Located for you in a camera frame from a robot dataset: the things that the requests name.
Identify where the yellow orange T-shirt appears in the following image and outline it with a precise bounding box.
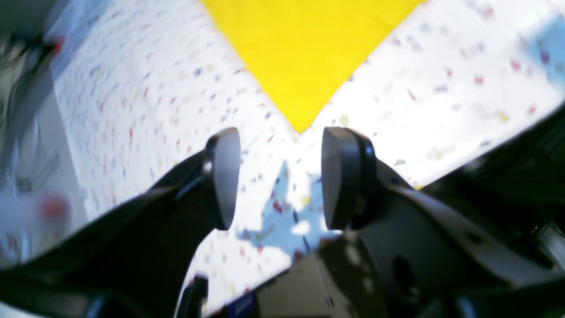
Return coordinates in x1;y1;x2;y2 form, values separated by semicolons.
203;0;421;133

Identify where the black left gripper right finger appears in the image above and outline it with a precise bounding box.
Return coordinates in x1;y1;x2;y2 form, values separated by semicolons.
321;127;424;231

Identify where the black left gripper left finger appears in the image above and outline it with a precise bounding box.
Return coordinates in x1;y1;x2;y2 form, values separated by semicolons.
150;128;241;231

